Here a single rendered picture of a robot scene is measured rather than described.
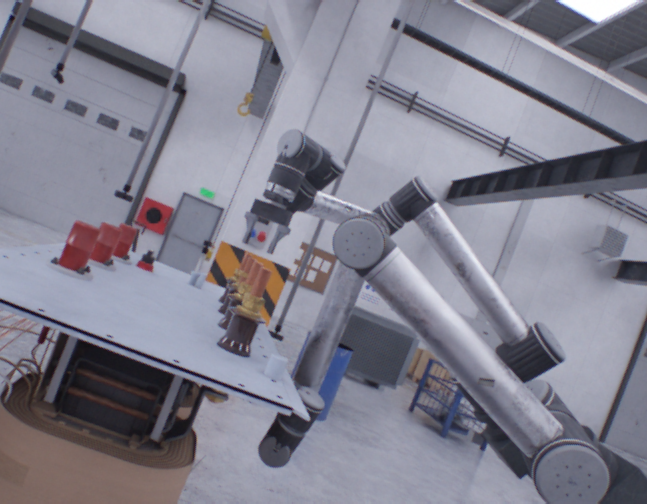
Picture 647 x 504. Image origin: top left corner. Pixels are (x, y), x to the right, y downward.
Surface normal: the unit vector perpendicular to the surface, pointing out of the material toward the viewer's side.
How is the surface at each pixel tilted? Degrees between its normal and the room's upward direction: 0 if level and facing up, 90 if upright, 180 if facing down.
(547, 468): 101
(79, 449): 90
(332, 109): 90
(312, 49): 90
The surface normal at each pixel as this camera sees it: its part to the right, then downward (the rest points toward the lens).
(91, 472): 0.15, 0.04
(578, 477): -0.18, 0.10
